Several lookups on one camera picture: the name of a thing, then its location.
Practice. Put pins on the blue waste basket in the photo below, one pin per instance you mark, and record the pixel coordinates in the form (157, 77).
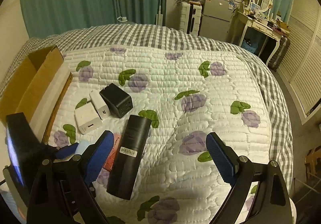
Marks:
(249, 45)

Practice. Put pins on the cardboard box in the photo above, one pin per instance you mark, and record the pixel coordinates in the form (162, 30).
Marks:
(36, 89)

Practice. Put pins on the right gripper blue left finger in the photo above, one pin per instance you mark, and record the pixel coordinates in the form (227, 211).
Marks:
(61, 190)

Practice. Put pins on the white square charger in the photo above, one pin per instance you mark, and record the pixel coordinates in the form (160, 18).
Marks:
(87, 119)

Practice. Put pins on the pink rose tin case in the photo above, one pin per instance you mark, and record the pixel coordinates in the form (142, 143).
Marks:
(111, 157)

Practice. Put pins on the grey checked bed sheet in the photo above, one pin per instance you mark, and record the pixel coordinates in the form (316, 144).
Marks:
(165, 38)

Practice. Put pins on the black cube charger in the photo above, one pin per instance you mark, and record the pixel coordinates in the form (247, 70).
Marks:
(117, 100)

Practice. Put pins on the white mop pole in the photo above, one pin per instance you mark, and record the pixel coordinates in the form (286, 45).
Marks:
(159, 15)

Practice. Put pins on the white suitcase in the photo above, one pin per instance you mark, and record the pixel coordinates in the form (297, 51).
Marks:
(190, 17)

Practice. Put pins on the grey small refrigerator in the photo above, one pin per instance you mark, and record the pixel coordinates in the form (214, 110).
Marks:
(216, 19)

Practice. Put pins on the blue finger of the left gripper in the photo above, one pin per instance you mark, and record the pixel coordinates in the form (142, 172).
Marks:
(66, 151)

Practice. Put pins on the black cylinder bottle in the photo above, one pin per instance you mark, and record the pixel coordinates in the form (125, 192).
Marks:
(128, 157)

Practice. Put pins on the white louvred wardrobe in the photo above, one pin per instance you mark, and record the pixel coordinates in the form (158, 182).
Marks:
(300, 68)

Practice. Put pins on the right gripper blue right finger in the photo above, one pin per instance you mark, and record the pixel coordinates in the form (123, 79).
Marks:
(271, 202)

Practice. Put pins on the white dressing table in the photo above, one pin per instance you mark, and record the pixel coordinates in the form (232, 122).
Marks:
(240, 25)

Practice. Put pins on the white floral quilt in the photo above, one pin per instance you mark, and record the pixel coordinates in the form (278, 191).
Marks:
(186, 95)

